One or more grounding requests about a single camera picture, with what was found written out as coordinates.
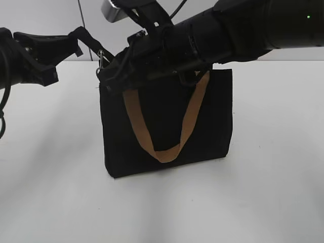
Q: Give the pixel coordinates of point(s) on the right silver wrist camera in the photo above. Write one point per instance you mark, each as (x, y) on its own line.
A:
(111, 12)

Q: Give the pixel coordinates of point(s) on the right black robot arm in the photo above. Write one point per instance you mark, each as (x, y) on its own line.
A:
(230, 31)

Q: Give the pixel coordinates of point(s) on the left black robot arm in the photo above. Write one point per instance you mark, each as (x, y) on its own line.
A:
(12, 68)

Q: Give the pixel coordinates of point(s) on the silver zipper pull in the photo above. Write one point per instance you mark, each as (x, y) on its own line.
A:
(101, 61)

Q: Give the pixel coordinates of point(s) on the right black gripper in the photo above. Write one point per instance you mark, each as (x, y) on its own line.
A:
(182, 50)

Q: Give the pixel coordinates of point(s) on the black tote bag tan handles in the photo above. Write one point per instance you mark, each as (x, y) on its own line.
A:
(166, 125)

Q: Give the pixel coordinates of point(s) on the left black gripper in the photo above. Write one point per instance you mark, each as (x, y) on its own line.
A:
(40, 51)

